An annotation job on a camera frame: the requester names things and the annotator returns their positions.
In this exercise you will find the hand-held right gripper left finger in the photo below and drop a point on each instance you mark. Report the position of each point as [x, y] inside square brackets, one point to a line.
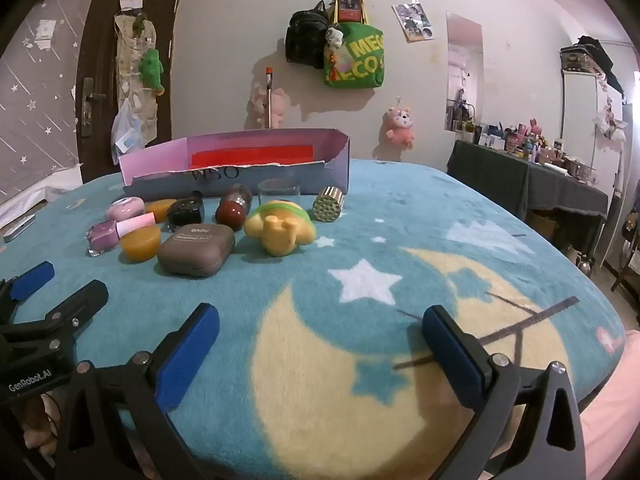
[187, 360]

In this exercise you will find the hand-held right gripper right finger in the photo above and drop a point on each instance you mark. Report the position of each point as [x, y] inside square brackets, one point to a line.
[450, 360]

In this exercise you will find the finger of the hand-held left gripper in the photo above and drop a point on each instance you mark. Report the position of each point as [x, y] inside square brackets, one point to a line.
[80, 302]
[32, 281]

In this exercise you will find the pink toy hammer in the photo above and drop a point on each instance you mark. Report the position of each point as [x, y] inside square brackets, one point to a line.
[102, 235]

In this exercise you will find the orange round soap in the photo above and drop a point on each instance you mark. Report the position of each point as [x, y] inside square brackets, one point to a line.
[160, 210]
[140, 245]

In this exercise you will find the pink round case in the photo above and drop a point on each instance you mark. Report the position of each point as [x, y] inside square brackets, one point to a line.
[125, 208]

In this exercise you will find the brown earbuds case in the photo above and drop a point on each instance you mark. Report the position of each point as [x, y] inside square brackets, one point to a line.
[195, 255]

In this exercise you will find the glitter bottle dark red cap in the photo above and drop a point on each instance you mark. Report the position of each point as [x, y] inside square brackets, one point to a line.
[232, 212]

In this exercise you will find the green hooded bear toy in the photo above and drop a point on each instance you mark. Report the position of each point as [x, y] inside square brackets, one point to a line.
[280, 230]

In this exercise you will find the pink cardboard box red bottom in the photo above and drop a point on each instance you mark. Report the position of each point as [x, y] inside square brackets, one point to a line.
[160, 160]

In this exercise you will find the clear glass cup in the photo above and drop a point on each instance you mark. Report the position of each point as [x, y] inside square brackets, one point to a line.
[278, 191]

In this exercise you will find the gold studded cylinder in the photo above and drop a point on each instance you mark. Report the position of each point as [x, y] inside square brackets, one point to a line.
[327, 205]

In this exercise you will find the person's left hand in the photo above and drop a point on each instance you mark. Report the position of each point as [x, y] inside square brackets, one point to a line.
[39, 427]

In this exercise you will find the silver flat tin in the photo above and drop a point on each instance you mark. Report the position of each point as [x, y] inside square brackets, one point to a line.
[17, 229]

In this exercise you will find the silver kettle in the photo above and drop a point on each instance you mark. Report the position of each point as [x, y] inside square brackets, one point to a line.
[582, 262]

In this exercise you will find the pink cloth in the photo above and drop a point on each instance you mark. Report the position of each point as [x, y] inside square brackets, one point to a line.
[615, 410]

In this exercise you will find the clear plastic bag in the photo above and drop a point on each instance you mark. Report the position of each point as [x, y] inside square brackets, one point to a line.
[125, 135]

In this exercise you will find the table with dark cloth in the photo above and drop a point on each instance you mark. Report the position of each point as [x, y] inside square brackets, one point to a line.
[500, 175]

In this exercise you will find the row of cosmetics bottles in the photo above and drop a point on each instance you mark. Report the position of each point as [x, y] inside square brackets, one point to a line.
[525, 142]

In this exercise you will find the beige hanging organizer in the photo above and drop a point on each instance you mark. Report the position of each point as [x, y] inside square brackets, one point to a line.
[127, 65]

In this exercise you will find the pink hanging plush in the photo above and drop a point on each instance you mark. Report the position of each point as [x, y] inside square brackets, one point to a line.
[400, 127]

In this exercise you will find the green dinosaur plush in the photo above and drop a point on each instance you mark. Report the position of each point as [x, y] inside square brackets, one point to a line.
[151, 67]

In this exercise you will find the dark brown door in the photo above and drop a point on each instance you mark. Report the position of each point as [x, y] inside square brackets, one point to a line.
[100, 35]

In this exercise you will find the white cabinet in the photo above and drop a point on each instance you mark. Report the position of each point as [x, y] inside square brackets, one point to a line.
[585, 110]

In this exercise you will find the green tote bag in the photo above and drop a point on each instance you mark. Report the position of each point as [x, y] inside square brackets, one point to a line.
[360, 65]

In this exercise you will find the black backpack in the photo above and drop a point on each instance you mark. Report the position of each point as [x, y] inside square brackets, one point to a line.
[305, 40]

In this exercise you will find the black bag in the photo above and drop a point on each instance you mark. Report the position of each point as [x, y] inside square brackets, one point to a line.
[592, 50]

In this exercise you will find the red card box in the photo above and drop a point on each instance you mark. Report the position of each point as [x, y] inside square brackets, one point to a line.
[348, 9]

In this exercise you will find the white wall switch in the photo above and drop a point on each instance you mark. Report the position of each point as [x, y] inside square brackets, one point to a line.
[46, 30]

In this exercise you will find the photo collage wall poster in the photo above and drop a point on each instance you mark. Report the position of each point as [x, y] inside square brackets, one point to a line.
[412, 20]

